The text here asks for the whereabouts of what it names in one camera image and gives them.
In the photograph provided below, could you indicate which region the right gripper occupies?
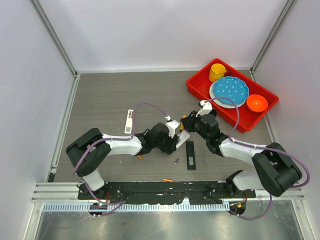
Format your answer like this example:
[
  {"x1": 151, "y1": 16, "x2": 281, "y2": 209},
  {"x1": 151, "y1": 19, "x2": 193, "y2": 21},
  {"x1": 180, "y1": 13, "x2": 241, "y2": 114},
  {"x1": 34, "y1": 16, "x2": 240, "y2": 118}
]
[{"x1": 181, "y1": 110, "x2": 210, "y2": 142}]

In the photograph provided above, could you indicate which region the orange handle screwdriver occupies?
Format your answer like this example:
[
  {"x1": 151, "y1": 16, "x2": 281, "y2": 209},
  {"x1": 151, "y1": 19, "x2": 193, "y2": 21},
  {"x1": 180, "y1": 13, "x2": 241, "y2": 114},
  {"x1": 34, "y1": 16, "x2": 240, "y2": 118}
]
[{"x1": 179, "y1": 115, "x2": 187, "y2": 134}]

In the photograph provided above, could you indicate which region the black remote control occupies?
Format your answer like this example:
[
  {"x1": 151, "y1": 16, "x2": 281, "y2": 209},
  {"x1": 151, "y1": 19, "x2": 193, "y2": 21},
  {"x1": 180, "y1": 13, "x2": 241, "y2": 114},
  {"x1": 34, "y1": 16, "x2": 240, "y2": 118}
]
[{"x1": 185, "y1": 141, "x2": 196, "y2": 171}]

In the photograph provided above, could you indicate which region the white remote with orange batteries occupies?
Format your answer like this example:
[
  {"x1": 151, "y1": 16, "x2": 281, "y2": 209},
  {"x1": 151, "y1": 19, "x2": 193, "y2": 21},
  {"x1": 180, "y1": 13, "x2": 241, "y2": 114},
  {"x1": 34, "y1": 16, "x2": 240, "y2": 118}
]
[{"x1": 124, "y1": 109, "x2": 134, "y2": 135}]

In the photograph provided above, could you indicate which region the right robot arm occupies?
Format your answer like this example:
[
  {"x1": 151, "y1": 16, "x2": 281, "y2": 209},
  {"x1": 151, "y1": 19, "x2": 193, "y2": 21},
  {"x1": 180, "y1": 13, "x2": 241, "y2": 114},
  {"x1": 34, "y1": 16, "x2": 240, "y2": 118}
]
[{"x1": 181, "y1": 111, "x2": 303, "y2": 198}]

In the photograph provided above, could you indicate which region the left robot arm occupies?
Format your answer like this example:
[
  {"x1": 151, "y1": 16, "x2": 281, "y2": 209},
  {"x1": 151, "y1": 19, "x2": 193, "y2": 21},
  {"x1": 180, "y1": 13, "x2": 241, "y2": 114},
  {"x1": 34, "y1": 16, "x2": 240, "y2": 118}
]
[{"x1": 65, "y1": 120, "x2": 180, "y2": 200}]

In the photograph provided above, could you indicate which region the dark blue mug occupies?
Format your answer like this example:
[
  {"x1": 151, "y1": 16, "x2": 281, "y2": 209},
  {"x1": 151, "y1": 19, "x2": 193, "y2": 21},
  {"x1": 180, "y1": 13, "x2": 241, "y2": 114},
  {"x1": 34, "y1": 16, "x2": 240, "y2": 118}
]
[{"x1": 209, "y1": 108, "x2": 217, "y2": 117}]

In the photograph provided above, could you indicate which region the white grey plate underneath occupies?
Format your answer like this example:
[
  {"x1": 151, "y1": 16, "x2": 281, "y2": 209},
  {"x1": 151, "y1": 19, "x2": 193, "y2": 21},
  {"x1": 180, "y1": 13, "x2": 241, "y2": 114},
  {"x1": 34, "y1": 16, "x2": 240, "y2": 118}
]
[{"x1": 209, "y1": 80, "x2": 244, "y2": 106}]

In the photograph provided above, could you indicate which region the red plastic tray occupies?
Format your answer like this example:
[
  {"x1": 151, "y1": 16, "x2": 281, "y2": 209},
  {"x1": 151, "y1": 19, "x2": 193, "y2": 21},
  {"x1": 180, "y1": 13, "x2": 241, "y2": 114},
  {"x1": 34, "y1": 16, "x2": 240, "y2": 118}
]
[{"x1": 186, "y1": 58, "x2": 279, "y2": 133}]

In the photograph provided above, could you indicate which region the blue polka dot plate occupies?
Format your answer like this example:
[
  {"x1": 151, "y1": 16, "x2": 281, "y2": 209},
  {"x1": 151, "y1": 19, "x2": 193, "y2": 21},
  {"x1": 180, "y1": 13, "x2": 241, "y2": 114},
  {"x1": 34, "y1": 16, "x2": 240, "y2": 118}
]
[{"x1": 209, "y1": 76, "x2": 250, "y2": 107}]

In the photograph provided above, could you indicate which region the yellow cup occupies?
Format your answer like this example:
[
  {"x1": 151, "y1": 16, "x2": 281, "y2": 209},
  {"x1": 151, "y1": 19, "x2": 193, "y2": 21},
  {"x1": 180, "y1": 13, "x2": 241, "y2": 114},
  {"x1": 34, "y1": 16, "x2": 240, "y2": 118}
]
[{"x1": 208, "y1": 63, "x2": 230, "y2": 82}]

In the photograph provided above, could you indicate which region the orange bowl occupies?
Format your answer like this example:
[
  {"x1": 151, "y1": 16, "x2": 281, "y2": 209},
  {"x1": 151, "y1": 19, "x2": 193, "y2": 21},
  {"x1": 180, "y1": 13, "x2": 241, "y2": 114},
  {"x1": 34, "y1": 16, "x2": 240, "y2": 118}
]
[{"x1": 246, "y1": 94, "x2": 269, "y2": 113}]

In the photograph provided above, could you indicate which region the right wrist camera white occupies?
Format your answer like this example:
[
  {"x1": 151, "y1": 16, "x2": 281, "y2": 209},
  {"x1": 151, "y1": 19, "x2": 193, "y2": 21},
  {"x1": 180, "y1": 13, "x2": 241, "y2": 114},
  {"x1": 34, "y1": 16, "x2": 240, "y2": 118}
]
[{"x1": 195, "y1": 100, "x2": 213, "y2": 118}]

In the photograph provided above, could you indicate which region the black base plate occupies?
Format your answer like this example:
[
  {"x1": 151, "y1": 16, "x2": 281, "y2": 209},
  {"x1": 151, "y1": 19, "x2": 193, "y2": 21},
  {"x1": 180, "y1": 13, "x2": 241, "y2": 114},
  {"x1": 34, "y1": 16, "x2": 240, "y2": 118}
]
[{"x1": 93, "y1": 181, "x2": 256, "y2": 205}]

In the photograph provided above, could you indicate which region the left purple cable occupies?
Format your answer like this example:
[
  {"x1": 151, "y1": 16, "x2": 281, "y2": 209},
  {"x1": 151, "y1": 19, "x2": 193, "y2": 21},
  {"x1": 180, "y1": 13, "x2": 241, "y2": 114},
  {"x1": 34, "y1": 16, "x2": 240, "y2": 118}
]
[{"x1": 71, "y1": 102, "x2": 171, "y2": 217}]

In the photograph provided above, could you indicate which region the purple cable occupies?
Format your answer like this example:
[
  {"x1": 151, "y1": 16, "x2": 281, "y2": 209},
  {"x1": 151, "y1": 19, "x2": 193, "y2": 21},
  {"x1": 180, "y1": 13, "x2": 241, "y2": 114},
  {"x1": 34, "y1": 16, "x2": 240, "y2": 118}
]
[
  {"x1": 203, "y1": 97, "x2": 311, "y2": 221},
  {"x1": 71, "y1": 102, "x2": 171, "y2": 217}
]

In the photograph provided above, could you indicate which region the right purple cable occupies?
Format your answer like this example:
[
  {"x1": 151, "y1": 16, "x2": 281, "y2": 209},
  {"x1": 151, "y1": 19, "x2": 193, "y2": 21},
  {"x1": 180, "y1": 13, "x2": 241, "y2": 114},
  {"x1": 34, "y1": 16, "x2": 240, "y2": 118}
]
[{"x1": 203, "y1": 97, "x2": 311, "y2": 221}]

